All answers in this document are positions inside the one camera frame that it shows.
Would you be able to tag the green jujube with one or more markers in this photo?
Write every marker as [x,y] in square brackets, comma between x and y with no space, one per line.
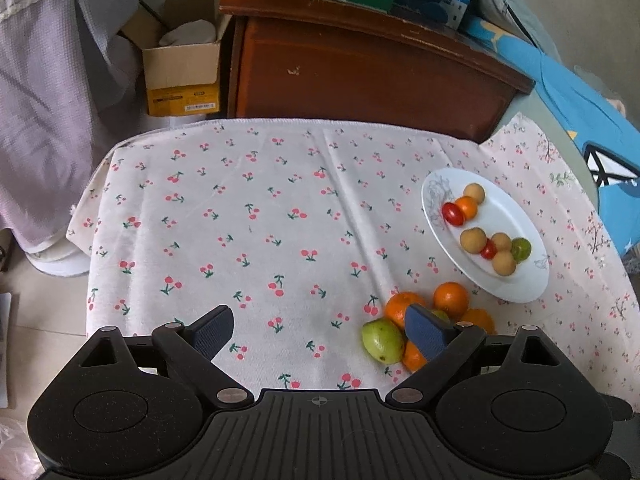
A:
[441,316]
[521,249]

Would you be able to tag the small orange mandarin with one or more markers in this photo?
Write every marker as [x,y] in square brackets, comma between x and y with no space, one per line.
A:
[467,208]

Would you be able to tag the clear plastic bag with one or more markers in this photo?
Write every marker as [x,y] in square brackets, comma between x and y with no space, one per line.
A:
[17,450]

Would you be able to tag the green guava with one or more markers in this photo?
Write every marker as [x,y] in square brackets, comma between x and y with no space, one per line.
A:
[382,340]

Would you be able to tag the open cardboard box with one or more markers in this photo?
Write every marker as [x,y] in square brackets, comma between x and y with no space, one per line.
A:
[180,75]

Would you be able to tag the lavender checked cloth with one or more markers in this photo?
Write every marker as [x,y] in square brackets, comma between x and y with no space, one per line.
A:
[50,110]

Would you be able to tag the branch-print floral cloth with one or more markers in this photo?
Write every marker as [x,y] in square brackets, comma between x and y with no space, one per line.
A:
[565,220]

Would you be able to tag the blue printed pillow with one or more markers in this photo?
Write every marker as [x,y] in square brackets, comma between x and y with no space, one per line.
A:
[590,105]

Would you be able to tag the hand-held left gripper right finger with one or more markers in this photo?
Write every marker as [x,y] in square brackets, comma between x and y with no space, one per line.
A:
[425,332]

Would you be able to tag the grey-green pillow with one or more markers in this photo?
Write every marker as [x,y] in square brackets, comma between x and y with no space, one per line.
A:
[520,5]

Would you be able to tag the white flower-print plate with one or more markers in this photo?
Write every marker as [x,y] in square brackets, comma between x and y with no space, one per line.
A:
[482,269]

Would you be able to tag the white rolled cloth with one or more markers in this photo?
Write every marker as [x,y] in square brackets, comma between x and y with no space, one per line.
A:
[190,32]

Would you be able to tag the red cherry tomato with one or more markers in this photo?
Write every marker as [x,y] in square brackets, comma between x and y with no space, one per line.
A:
[452,214]
[488,249]

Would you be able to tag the grey-green bed sheet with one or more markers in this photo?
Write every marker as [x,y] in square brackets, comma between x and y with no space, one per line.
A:
[550,125]

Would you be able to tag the brown wooden nightstand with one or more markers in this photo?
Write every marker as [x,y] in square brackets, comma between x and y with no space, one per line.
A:
[375,75]

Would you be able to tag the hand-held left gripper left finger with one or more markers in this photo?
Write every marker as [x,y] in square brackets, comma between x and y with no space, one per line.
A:
[215,332]

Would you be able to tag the cherry-print tablecloth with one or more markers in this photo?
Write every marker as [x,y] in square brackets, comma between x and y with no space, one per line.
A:
[225,185]

